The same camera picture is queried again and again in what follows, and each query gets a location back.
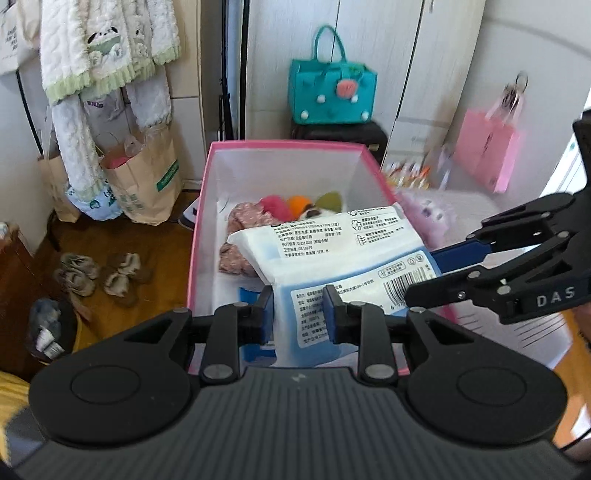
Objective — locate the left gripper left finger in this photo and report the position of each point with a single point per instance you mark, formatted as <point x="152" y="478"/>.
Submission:
<point x="229" y="328"/>

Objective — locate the drink bottle pack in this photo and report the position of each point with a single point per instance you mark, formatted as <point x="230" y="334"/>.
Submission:
<point x="407" y="175"/>

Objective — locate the pink strawberry sponge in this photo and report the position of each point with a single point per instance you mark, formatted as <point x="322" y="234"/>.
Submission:
<point x="276" y="207"/>

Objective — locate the purple plush toy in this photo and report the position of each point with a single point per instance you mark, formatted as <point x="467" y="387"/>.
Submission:
<point x="432" y="218"/>

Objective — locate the pair of sandals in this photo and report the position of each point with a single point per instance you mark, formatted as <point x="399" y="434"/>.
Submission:
<point x="80" y="275"/>

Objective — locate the brown paper bag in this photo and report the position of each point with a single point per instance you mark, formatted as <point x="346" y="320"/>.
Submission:
<point x="144" y="175"/>

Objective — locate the green makeup sponge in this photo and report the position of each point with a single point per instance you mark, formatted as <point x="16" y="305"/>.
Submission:
<point x="331" y="201"/>

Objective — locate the black suitcase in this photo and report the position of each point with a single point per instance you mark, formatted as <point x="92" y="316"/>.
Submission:
<point x="369" y="134"/>

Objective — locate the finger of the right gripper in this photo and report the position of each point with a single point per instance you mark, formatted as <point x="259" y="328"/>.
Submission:
<point x="477" y="284"/>
<point x="527" y="225"/>

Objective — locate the white knit cardigan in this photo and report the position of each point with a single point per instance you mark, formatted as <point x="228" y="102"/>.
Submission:
<point x="89" y="49"/>

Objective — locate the pink paper shopping bag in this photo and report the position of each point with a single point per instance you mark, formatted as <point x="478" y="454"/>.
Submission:
<point x="489" y="141"/>

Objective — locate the white panda plush toy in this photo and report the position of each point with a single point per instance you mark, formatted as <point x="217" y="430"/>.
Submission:
<point x="314" y="212"/>

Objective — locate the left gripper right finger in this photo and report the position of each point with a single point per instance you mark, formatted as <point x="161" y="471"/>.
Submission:
<point x="363" y="325"/>

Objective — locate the white canvas tote bag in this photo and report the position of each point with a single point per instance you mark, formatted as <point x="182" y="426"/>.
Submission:
<point x="19" y="33"/>

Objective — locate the white tissue pack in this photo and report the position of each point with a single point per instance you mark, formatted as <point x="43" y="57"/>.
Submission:
<point x="371" y="255"/>

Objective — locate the teal felt tote bag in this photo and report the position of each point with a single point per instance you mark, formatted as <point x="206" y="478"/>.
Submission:
<point x="339" y="92"/>

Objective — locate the pink floral fabric scrunchie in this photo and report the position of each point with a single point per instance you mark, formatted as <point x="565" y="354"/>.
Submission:
<point x="234" y="253"/>

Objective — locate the orange makeup sponge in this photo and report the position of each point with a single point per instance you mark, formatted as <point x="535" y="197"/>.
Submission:
<point x="298" y="205"/>

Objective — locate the pink cardboard box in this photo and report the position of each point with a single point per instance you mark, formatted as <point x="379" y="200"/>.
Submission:
<point x="247" y="171"/>

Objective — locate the blue wet wipes pack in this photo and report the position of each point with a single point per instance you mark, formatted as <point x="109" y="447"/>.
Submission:
<point x="257" y="324"/>

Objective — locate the grey wardrobe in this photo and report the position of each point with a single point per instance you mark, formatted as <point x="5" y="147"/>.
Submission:
<point x="400" y="64"/>

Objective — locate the black clothes rack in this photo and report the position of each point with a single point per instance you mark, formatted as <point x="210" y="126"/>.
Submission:
<point x="231" y="101"/>

